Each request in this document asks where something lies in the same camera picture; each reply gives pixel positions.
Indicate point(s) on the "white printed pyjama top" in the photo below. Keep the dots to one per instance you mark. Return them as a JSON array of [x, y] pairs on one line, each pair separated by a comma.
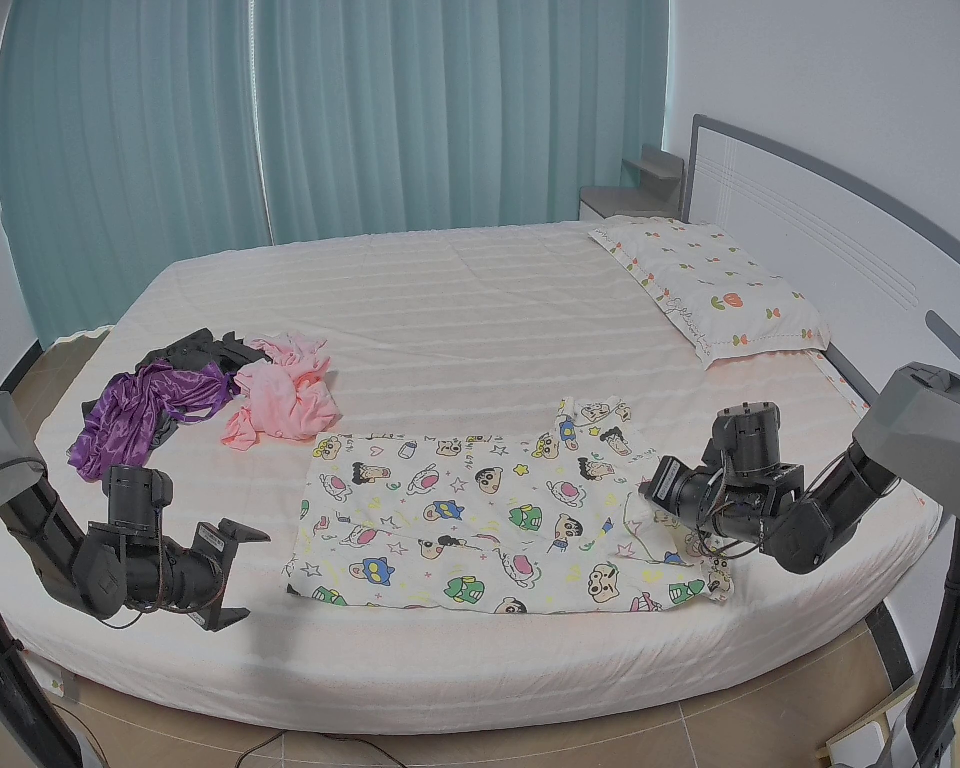
[[487, 525]]

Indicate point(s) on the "grey white bedside table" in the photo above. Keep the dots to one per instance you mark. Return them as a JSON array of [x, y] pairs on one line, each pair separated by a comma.
[[630, 199]]

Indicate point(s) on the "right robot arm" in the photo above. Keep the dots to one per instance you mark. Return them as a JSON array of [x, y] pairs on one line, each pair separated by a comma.
[[825, 510]]

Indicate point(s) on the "black garment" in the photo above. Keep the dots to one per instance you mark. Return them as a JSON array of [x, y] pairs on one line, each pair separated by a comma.
[[199, 349]]

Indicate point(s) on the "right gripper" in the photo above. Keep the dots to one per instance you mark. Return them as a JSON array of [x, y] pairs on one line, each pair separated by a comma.
[[686, 495]]

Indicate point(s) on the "purple satin garment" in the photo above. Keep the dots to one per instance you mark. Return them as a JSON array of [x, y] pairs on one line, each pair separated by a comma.
[[150, 420]]

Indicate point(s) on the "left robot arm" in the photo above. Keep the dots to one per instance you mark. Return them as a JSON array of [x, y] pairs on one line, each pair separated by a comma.
[[75, 555]]

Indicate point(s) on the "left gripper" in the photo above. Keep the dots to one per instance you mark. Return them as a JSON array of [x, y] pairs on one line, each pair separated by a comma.
[[191, 581]]

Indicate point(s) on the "pink garment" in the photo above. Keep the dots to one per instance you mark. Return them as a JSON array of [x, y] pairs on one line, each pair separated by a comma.
[[285, 397]]

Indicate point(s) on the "bed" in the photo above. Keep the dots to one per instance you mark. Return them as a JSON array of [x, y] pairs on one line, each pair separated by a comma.
[[450, 315]]

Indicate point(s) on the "white printed pillow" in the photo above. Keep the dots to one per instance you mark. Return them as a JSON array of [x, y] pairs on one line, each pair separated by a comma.
[[712, 285]]

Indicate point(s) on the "blue-green curtain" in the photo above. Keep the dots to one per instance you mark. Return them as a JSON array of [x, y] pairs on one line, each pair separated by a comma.
[[127, 172], [465, 112]]

